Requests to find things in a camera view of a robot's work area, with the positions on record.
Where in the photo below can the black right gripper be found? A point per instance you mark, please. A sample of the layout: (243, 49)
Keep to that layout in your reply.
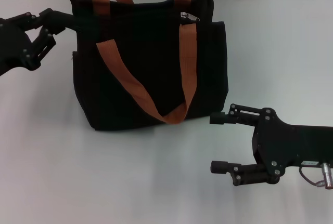
(291, 146)

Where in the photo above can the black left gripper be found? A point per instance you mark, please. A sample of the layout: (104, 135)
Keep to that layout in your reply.
(11, 44)

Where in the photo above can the silver zipper pull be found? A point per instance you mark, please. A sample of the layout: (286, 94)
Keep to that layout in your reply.
(188, 16)

